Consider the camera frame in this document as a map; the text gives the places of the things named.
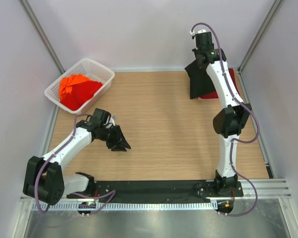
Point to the black t-shirt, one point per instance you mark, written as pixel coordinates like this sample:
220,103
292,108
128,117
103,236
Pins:
201,85

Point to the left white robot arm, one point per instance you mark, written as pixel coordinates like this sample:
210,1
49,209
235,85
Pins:
44,180

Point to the white slotted cable duct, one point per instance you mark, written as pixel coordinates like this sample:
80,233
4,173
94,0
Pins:
91,206

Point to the aluminium frame rail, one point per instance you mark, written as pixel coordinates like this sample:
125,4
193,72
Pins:
263,188

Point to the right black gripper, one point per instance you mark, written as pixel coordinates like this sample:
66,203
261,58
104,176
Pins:
195,51

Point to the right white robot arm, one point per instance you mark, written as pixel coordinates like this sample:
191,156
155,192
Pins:
232,118

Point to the folded dark red t-shirt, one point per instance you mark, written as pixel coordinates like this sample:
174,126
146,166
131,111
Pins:
234,81

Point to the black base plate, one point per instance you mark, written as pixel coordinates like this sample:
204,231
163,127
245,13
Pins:
162,191

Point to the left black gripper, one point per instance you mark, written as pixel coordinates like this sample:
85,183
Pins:
118,137

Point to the orange t-shirt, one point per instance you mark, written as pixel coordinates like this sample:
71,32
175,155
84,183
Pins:
67,83

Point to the red t-shirt in basket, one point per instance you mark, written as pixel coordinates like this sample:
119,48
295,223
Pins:
78,94

